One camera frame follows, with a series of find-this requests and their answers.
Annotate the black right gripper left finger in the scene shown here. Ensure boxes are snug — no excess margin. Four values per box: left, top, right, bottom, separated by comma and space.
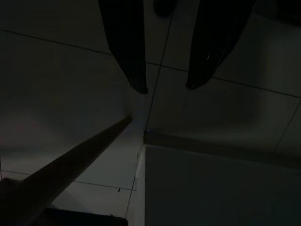
98, 0, 149, 95

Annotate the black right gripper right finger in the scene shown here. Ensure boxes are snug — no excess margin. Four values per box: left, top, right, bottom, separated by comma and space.
185, 0, 257, 91

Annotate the dark round object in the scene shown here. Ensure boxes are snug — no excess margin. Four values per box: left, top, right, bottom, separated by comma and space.
152, 0, 174, 18

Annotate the brown wooden table leg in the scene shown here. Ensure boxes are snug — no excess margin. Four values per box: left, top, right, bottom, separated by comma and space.
0, 116, 133, 226

